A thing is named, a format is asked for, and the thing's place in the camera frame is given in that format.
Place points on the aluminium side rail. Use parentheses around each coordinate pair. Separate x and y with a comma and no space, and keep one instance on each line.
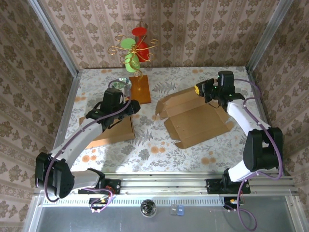
(65,125)
(263,116)

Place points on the clear card case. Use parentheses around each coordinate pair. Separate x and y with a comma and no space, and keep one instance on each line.
(173,209)

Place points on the aluminium front rail beam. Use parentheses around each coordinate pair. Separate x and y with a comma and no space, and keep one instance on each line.
(164,183)

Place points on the blue card case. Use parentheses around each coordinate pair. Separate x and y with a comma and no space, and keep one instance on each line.
(180,210)

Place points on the brown cardboard box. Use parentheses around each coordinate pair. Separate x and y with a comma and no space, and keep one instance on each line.
(198,125)
(120,133)

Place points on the floral table cover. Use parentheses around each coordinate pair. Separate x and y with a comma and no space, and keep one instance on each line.
(157,164)

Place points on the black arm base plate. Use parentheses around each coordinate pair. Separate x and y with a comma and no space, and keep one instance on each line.
(116,186)
(212,186)

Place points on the green plastic wine glass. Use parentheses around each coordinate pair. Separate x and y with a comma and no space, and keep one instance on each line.
(131,64)

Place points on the shiny metal cup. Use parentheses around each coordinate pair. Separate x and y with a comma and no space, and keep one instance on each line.
(148,208)

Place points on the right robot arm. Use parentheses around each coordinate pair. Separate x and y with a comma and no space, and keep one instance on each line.
(241,118)

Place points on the red plastic wine glass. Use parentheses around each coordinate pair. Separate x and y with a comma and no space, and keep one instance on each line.
(142,49)

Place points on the leaf pattern bowl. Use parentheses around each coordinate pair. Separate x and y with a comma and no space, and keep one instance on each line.
(125,83)

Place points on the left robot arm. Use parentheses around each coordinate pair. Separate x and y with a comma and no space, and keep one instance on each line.
(72,142)

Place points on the grey metal sheet panel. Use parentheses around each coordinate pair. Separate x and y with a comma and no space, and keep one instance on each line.
(205,222)

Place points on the aluminium frame post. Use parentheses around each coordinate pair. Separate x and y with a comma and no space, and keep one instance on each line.
(53,36)
(270,36)

